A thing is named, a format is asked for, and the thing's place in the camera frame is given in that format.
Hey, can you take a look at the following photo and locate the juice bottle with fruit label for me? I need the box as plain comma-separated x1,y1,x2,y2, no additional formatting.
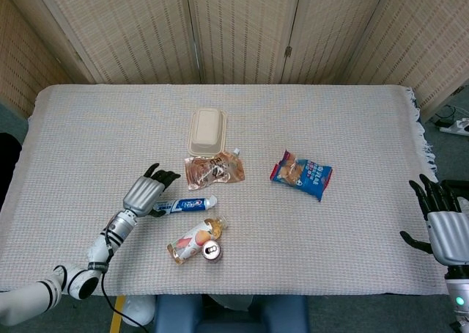
166,215,229,265

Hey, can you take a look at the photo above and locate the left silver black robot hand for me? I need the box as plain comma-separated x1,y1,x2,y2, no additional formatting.
122,163,182,219

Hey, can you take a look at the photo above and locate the brown foil spout pouch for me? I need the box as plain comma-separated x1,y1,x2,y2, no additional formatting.
184,147,245,191

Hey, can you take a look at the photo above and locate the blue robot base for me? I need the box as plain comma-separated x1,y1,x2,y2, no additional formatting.
153,294,311,333

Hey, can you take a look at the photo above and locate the red drink can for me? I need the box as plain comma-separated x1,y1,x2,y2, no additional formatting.
201,239,224,263

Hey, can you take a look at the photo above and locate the yellow floor tape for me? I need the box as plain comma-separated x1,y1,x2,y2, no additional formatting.
109,296,126,333

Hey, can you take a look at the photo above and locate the white woven tablecloth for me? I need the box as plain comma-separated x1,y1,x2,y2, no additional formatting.
0,83,455,298

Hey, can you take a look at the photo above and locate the white power strip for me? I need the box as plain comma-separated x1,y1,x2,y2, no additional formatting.
438,117,469,136

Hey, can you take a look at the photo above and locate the blue snack bag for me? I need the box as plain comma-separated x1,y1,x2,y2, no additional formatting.
270,149,333,202

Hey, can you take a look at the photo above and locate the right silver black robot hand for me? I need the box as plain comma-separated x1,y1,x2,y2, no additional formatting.
399,174,469,266

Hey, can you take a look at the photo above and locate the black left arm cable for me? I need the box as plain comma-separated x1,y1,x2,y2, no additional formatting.
101,230,149,329

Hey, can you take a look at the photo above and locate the beige takeout food box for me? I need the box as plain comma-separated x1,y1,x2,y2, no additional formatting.
187,107,230,156

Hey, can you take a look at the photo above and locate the blue white toothpaste tube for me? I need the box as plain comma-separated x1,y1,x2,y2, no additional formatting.
152,195,218,216

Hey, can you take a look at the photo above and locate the black trouser leg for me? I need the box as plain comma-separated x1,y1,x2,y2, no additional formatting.
441,179,469,202

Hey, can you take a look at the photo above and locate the beige woven folding screen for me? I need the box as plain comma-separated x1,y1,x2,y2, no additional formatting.
0,0,469,123

